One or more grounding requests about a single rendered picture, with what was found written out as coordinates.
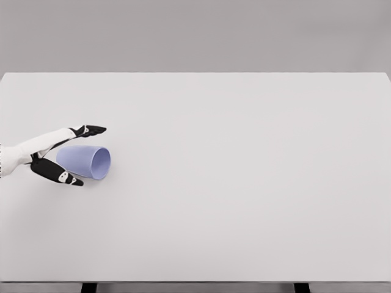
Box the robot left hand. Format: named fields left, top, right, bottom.
left=18, top=124, right=108, bottom=187

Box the lavender plastic cup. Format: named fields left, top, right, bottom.
left=56, top=145, right=111, bottom=179

